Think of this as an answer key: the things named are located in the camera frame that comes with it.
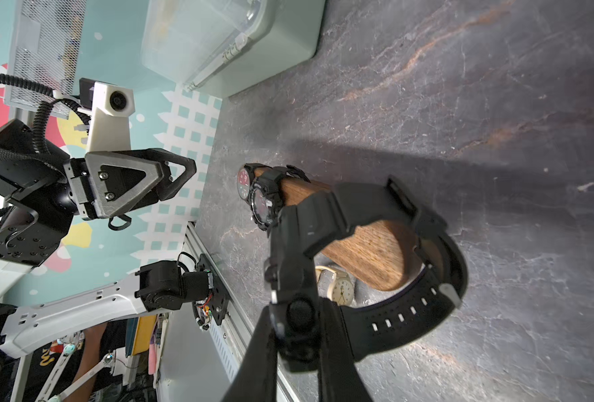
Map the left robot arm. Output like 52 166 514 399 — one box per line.
0 73 228 371

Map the chunky black sport watch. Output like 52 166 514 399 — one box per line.
248 165 310 231

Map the black round-face watch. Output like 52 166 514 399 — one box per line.
265 177 469 373

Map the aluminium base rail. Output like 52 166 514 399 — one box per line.
180 220 298 402

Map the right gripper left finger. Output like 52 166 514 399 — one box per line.
222 307 278 402

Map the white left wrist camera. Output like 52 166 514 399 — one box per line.
79 78 136 152

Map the translucent plastic storage box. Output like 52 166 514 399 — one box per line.
141 0 325 98

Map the wooden watch stand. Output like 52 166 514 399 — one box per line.
265 178 423 291

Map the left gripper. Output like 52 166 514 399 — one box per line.
64 148 197 220

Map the beige strap watch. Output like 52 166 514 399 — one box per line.
315 266 355 307

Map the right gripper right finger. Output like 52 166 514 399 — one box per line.
318 298 372 402

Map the black band watch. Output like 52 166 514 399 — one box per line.
237 163 269 202

